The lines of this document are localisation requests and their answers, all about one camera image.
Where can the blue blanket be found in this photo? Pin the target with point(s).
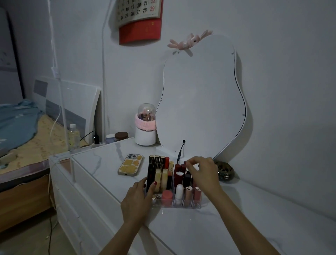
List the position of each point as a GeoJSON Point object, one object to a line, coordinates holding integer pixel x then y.
{"type": "Point", "coordinates": [18, 123]}

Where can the person's left hand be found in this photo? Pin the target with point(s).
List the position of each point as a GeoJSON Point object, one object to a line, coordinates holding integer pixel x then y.
{"type": "Point", "coordinates": [135, 203]}

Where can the clear plastic water bottle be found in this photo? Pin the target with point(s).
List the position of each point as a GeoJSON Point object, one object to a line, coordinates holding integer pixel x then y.
{"type": "Point", "coordinates": [73, 138]}

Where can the person's left forearm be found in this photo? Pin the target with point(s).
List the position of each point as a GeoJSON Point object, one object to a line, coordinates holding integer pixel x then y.
{"type": "Point", "coordinates": [126, 239]}

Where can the person's right hand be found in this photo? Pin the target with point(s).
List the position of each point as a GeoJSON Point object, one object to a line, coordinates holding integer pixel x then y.
{"type": "Point", "coordinates": [206, 177]}

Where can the cream foundation bottle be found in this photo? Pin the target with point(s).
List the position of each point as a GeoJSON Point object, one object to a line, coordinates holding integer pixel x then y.
{"type": "Point", "coordinates": [158, 178]}

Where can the wavy white frame mirror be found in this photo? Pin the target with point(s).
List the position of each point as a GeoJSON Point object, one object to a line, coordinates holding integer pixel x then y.
{"type": "Point", "coordinates": [202, 99]}

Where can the clear plastic pole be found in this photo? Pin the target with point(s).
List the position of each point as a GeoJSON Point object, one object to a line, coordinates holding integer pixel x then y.
{"type": "Point", "coordinates": [59, 86]}

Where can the person's right forearm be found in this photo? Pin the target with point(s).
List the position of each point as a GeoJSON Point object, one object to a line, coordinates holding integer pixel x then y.
{"type": "Point", "coordinates": [241, 226]}

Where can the person's left thumb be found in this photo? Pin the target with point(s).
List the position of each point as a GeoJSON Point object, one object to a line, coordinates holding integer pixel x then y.
{"type": "Point", "coordinates": [152, 189]}

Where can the phone with yellow case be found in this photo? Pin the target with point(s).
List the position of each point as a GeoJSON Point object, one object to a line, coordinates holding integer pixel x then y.
{"type": "Point", "coordinates": [130, 164]}

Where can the grey wardrobe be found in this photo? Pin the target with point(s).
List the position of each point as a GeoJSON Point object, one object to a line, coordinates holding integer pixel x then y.
{"type": "Point", "coordinates": [9, 60]}

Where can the person's right thumb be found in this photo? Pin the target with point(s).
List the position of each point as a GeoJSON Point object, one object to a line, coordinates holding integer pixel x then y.
{"type": "Point", "coordinates": [189, 169]}

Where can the pink fluffy band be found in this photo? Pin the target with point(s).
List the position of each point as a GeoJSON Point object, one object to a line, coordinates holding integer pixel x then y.
{"type": "Point", "coordinates": [145, 123]}

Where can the brass incense burner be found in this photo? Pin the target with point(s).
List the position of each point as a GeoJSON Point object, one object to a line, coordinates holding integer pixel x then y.
{"type": "Point", "coordinates": [225, 171]}

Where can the white blue cream jar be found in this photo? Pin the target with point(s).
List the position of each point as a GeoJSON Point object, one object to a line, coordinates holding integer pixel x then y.
{"type": "Point", "coordinates": [110, 139]}

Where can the red wall calendar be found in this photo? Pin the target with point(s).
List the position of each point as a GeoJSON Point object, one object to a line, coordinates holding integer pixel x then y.
{"type": "Point", "coordinates": [139, 26]}

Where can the cluster of lipstick tubes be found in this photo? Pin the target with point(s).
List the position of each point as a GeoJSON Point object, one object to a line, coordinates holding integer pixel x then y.
{"type": "Point", "coordinates": [162, 168]}

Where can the white lip balm stick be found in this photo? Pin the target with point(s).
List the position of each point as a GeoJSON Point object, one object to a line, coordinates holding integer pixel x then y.
{"type": "Point", "coordinates": [179, 193]}

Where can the brown lid jar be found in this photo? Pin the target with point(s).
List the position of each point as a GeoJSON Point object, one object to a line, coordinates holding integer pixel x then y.
{"type": "Point", "coordinates": [121, 135]}

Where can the clear acrylic cosmetics organizer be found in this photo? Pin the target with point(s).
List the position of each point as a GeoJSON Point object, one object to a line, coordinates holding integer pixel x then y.
{"type": "Point", "coordinates": [170, 203]}

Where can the pink bunny hair clip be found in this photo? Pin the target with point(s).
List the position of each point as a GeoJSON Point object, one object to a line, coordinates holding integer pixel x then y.
{"type": "Point", "coordinates": [187, 42]}

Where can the white grey bed headboard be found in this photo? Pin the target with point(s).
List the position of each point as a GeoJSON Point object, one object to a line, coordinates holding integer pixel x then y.
{"type": "Point", "coordinates": [76, 105]}

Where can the wooden bed frame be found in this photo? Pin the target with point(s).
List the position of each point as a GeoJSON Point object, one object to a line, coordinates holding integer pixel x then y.
{"type": "Point", "coordinates": [23, 202]}

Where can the white domed brush holder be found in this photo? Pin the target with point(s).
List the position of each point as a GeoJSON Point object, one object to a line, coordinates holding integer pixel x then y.
{"type": "Point", "coordinates": [145, 136]}

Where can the black charger plug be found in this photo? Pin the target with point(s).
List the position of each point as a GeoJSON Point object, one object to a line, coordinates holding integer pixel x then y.
{"type": "Point", "coordinates": [96, 139]}

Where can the white dresser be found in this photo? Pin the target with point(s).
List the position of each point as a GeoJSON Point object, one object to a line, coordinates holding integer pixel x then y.
{"type": "Point", "coordinates": [86, 199]}

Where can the coral round lid pot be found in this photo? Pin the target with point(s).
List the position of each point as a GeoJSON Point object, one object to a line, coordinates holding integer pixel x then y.
{"type": "Point", "coordinates": [167, 196]}

